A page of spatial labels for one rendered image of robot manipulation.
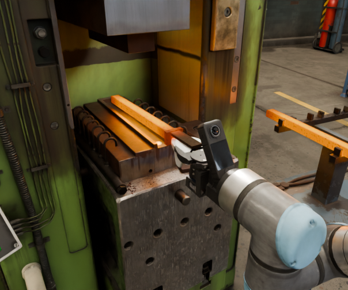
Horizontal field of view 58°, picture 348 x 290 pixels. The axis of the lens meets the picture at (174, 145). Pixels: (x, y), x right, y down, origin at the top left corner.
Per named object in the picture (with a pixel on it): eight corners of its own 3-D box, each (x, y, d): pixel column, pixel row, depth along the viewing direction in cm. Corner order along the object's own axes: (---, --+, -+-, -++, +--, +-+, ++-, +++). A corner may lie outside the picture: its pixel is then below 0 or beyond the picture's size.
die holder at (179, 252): (227, 267, 111) (239, 157, 91) (129, 321, 93) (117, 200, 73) (152, 189, 153) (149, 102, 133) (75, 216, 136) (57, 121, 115)
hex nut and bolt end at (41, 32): (53, 58, 72) (47, 26, 69) (40, 60, 71) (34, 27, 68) (50, 56, 74) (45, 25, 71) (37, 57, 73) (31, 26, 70)
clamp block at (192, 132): (220, 151, 94) (222, 132, 91) (197, 159, 90) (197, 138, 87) (197, 137, 103) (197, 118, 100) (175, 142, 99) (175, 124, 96)
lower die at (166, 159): (186, 162, 88) (187, 135, 84) (120, 183, 79) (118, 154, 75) (125, 115, 120) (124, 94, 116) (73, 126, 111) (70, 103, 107)
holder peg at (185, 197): (191, 203, 81) (191, 195, 80) (182, 207, 80) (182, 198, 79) (182, 195, 84) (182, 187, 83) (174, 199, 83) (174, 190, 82)
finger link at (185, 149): (162, 159, 75) (185, 177, 68) (162, 137, 72) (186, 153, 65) (173, 156, 76) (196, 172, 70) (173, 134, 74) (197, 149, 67)
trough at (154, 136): (171, 144, 83) (171, 139, 82) (154, 149, 80) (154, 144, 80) (112, 99, 115) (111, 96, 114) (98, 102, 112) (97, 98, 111)
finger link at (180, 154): (168, 153, 69) (193, 171, 62) (169, 147, 68) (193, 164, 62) (186, 147, 71) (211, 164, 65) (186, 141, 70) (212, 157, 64)
